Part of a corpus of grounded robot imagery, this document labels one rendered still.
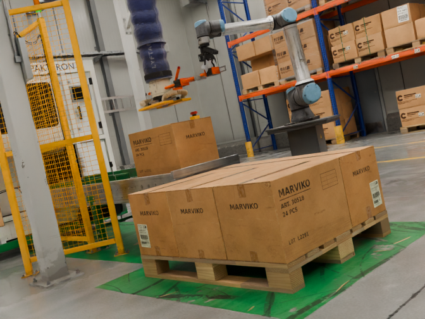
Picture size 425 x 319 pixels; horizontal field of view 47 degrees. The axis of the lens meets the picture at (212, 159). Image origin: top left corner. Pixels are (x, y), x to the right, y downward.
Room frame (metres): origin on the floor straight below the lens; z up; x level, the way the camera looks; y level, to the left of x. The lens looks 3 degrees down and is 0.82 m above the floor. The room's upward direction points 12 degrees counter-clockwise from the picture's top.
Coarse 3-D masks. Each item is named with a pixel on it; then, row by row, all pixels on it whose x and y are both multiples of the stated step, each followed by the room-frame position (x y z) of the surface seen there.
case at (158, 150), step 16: (160, 128) 3.76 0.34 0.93; (176, 128) 3.68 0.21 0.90; (192, 128) 3.78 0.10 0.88; (208, 128) 3.88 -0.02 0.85; (144, 144) 3.95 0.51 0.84; (160, 144) 3.79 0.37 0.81; (176, 144) 3.66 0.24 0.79; (192, 144) 3.75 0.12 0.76; (208, 144) 3.86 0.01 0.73; (144, 160) 3.98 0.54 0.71; (160, 160) 3.82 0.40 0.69; (176, 160) 3.67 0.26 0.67; (192, 160) 3.73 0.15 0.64; (208, 160) 3.84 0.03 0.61; (144, 176) 4.02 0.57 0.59
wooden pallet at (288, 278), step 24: (384, 216) 2.93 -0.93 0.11; (336, 240) 2.57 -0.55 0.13; (144, 264) 3.13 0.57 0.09; (168, 264) 3.11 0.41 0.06; (216, 264) 2.68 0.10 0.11; (240, 264) 2.50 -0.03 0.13; (264, 264) 2.38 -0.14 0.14; (288, 264) 2.28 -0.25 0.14; (264, 288) 2.40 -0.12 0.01; (288, 288) 2.29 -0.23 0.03
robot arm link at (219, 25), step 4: (216, 20) 3.62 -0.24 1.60; (220, 20) 3.62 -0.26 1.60; (212, 24) 3.59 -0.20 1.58; (216, 24) 3.59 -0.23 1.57; (220, 24) 3.60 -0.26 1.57; (224, 24) 3.61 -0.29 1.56; (212, 28) 3.59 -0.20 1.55; (216, 28) 3.60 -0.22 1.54; (220, 28) 3.61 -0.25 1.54; (224, 28) 3.62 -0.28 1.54; (212, 32) 3.61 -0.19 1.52; (216, 32) 3.63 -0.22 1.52
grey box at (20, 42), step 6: (18, 42) 3.59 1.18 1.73; (24, 42) 3.61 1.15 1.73; (18, 48) 3.60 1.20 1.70; (24, 48) 3.60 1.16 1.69; (18, 54) 3.62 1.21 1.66; (24, 54) 3.59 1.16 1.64; (24, 60) 3.59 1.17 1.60; (24, 66) 3.59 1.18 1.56; (30, 66) 3.61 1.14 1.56; (24, 72) 3.60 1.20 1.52; (30, 72) 3.60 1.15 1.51; (24, 78) 3.62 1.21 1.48; (30, 78) 3.61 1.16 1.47
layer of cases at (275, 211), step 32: (288, 160) 3.15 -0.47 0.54; (320, 160) 2.72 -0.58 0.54; (352, 160) 2.78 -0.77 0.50; (160, 192) 2.90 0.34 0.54; (192, 192) 2.69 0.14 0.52; (224, 192) 2.51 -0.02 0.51; (256, 192) 2.35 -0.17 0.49; (288, 192) 2.36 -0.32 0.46; (320, 192) 2.53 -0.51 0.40; (352, 192) 2.73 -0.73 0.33; (160, 224) 2.95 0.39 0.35; (192, 224) 2.73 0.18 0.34; (224, 224) 2.54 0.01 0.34; (256, 224) 2.38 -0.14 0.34; (288, 224) 2.33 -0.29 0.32; (320, 224) 2.49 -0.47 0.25; (352, 224) 2.69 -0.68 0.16; (192, 256) 2.77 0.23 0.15; (224, 256) 2.58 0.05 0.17; (256, 256) 2.41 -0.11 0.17; (288, 256) 2.29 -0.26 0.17
